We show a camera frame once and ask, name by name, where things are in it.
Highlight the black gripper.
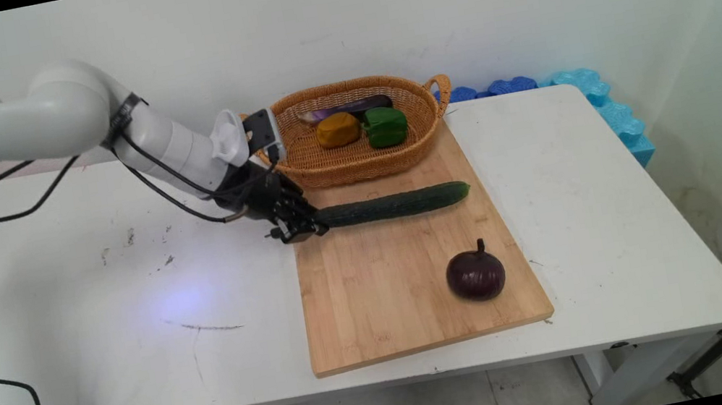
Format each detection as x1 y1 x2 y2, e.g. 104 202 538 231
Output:
227 151 332 253

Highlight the dark green cucumber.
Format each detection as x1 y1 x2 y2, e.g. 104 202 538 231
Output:
313 178 475 233

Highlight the woven wicker basket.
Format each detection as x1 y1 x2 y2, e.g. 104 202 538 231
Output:
237 63 465 201

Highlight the yellow bell pepper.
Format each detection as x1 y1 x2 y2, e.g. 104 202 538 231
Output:
313 109 365 152

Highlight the bamboo cutting board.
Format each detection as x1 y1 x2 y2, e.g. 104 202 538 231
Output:
274 104 561 380

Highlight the long purple eggplant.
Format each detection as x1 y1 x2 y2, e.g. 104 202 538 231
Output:
296 93 396 129

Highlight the green bell pepper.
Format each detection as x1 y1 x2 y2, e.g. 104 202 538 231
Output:
360 103 413 152

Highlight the round dark purple eggplant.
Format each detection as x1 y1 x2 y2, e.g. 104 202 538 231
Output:
441 235 511 307

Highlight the dark blue foam mat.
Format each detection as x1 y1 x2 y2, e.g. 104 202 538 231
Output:
435 72 542 107

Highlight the light blue foam mat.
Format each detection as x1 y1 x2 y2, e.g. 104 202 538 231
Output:
537 58 660 183

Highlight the white table leg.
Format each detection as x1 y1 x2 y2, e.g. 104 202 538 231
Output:
572 341 667 405

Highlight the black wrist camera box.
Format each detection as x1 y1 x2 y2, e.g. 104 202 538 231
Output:
240 106 290 171

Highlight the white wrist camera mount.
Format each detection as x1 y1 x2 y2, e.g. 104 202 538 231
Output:
205 106 253 172

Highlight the black cable to wrist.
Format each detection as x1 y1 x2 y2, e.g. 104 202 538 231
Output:
0 100 294 262

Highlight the black strap on arm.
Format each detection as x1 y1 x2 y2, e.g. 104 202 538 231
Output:
93 90 156 153

